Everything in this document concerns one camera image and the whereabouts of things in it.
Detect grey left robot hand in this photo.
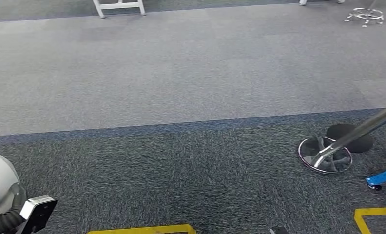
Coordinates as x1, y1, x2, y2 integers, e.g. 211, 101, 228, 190
0, 182, 28, 234

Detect chrome belt stanchion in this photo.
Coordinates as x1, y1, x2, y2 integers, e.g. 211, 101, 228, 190
297, 97, 386, 176

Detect black curved floor stand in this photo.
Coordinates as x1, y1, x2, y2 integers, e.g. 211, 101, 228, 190
326, 123, 375, 155

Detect white table legs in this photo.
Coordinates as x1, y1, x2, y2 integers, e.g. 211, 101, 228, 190
298, 0, 347, 7

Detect chrome stool base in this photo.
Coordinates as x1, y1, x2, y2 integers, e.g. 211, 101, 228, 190
343, 0, 385, 28

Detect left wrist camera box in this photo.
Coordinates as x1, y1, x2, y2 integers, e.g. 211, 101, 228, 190
19, 195, 58, 234

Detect white table frame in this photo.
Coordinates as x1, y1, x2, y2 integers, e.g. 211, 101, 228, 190
91, 0, 147, 20

